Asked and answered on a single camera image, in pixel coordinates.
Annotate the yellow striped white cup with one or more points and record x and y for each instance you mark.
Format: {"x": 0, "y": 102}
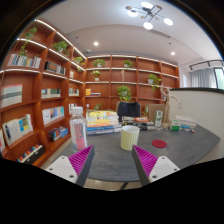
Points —
{"x": 129, "y": 138}

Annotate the wooden shelf unit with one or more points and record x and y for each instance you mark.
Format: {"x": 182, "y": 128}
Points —
{"x": 36, "y": 100}

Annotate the flat round red coaster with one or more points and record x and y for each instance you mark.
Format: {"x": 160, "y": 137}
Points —
{"x": 159, "y": 143}

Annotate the colourful book stack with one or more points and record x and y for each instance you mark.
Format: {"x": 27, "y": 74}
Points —
{"x": 101, "y": 123}

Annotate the dark blue chair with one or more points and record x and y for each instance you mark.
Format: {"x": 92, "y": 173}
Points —
{"x": 128, "y": 110}

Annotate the clear pink-labelled drink bottle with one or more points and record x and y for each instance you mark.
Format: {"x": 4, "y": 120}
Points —
{"x": 78, "y": 133}

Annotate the dark book stack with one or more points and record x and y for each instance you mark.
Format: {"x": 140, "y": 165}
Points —
{"x": 140, "y": 124}

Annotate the tall green-white carton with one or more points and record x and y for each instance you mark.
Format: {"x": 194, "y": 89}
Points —
{"x": 158, "y": 118}

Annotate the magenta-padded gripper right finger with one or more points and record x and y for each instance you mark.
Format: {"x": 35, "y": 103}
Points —
{"x": 163, "y": 166}

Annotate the grey curtain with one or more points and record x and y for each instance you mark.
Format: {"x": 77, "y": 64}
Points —
{"x": 201, "y": 78}

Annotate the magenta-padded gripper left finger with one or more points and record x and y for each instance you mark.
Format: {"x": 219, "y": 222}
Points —
{"x": 59, "y": 166}

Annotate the black-framed window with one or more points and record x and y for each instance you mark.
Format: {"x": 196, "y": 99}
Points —
{"x": 220, "y": 78}

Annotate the black ceiling track rail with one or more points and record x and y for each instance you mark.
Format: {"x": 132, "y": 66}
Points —
{"x": 208, "y": 62}

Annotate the small green-white box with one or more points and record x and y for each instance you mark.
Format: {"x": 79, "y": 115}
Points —
{"x": 175, "y": 125}

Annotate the round recessed ceiling light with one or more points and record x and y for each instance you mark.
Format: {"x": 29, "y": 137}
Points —
{"x": 172, "y": 53}
{"x": 96, "y": 43}

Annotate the brown cardboard box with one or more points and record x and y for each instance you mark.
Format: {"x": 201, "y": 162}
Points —
{"x": 152, "y": 111}

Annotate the branched globe ceiling lamp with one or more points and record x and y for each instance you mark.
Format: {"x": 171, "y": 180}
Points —
{"x": 148, "y": 13}

